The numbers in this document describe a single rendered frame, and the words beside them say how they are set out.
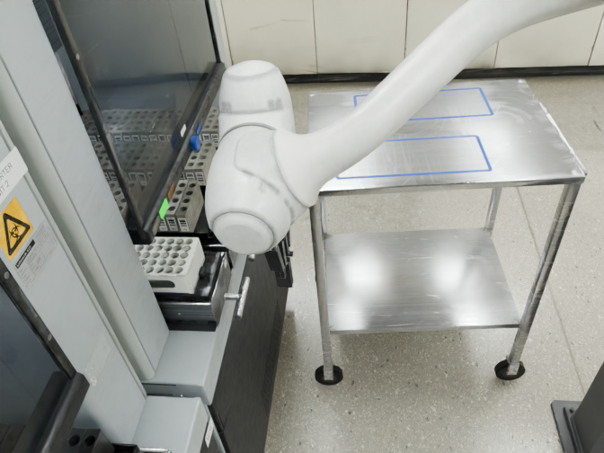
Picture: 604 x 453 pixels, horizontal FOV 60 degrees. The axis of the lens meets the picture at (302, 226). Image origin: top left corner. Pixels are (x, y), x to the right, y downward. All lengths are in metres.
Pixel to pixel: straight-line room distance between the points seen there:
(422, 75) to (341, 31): 2.55
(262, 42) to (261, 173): 2.68
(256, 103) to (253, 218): 0.19
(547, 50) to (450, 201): 1.28
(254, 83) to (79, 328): 0.40
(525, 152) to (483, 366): 0.82
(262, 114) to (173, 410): 0.52
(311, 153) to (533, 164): 0.75
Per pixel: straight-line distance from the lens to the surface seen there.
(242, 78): 0.72
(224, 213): 0.59
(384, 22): 3.16
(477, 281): 1.72
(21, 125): 0.67
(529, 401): 1.85
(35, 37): 0.70
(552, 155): 1.32
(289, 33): 3.22
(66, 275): 0.72
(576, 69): 3.56
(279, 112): 0.73
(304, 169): 0.61
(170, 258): 1.01
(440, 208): 2.39
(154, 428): 0.96
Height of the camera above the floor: 1.54
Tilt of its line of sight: 42 degrees down
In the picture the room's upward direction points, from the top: 6 degrees counter-clockwise
